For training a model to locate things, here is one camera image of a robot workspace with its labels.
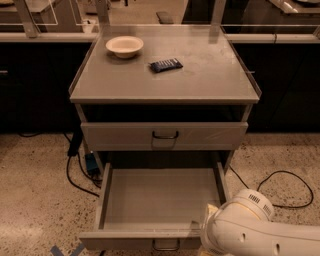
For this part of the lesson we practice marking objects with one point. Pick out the grey drawer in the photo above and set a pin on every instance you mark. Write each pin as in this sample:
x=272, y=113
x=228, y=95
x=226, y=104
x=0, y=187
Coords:
x=159, y=209
x=155, y=136

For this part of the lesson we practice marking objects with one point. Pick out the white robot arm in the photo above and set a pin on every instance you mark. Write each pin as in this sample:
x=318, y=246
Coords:
x=243, y=226

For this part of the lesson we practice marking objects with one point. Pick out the grey drawer cabinet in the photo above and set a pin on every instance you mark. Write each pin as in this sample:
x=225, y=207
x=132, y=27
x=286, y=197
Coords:
x=212, y=86

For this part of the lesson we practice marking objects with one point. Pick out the grey top drawer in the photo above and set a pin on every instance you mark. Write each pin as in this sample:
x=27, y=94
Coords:
x=155, y=136

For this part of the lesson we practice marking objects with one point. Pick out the blue power adapter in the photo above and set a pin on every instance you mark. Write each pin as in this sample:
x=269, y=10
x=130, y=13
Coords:
x=91, y=164

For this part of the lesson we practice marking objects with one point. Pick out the dark blue snack packet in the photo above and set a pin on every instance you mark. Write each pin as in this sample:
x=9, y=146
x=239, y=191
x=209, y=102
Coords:
x=165, y=65

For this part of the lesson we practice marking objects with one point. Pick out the black power strip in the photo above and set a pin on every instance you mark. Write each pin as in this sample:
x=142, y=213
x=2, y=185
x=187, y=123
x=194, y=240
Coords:
x=75, y=143

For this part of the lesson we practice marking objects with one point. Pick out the white bowl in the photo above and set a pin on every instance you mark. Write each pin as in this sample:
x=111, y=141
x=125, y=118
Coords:
x=125, y=47

